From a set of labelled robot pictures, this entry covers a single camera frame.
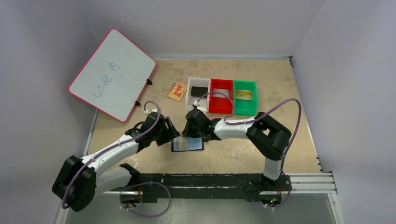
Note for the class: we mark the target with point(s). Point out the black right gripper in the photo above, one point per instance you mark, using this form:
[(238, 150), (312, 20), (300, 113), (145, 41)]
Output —
[(190, 129)]

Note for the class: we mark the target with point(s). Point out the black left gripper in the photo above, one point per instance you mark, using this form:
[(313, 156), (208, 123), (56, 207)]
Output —
[(170, 132)]

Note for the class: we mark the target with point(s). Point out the black leather card holder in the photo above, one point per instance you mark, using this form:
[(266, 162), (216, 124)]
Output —
[(194, 144)]

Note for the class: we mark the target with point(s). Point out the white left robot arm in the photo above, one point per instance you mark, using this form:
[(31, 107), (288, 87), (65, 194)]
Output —
[(76, 183)]

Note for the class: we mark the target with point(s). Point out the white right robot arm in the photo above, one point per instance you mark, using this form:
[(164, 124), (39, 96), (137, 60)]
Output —
[(271, 138)]

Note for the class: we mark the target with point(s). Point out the orange card pack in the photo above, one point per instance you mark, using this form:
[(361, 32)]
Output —
[(177, 91)]

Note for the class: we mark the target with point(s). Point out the gold card in green bin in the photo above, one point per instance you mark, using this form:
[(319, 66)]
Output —
[(243, 95)]

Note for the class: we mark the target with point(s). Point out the red plastic bin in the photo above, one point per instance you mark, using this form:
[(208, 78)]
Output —
[(217, 102)]

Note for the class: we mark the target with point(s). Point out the black object in white bin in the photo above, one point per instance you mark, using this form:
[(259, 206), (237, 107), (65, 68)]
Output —
[(197, 91)]

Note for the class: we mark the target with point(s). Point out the white plastic bin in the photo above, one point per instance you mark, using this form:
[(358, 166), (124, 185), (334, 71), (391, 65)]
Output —
[(195, 81)]

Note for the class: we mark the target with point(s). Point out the green plastic bin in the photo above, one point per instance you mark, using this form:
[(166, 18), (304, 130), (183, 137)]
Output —
[(245, 107)]

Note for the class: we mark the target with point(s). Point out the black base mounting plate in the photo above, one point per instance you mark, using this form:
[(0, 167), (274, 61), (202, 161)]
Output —
[(251, 187)]

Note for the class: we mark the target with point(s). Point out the pink framed whiteboard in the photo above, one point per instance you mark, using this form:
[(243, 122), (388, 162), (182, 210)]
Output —
[(114, 76)]

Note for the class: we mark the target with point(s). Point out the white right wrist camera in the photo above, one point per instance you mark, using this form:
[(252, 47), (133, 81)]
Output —
[(201, 108)]

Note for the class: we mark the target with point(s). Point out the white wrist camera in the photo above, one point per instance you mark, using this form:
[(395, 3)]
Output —
[(147, 112), (201, 108)]

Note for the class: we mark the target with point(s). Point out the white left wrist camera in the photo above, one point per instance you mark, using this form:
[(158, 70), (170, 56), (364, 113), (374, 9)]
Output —
[(147, 112)]

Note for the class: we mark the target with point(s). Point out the aluminium rail frame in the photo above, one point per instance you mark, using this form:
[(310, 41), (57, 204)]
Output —
[(312, 200)]

